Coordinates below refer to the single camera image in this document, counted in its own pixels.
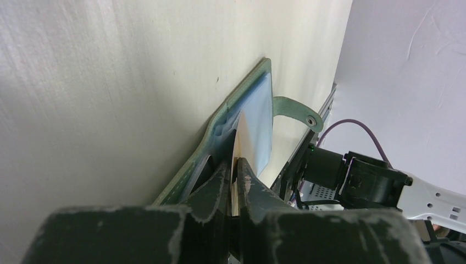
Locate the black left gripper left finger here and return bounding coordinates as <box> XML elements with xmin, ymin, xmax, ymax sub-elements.
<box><xmin>23</xmin><ymin>162</ymin><xmax>231</xmax><ymax>263</ymax></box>

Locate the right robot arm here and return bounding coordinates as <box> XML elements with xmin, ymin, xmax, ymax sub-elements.
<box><xmin>302</xmin><ymin>145</ymin><xmax>465</xmax><ymax>233</ymax></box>

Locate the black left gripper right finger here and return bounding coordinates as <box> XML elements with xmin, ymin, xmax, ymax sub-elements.
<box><xmin>236</xmin><ymin>158</ymin><xmax>430</xmax><ymax>263</ymax></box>

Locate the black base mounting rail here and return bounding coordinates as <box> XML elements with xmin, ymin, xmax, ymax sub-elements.
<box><xmin>271</xmin><ymin>83</ymin><xmax>336</xmax><ymax>207</ymax></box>

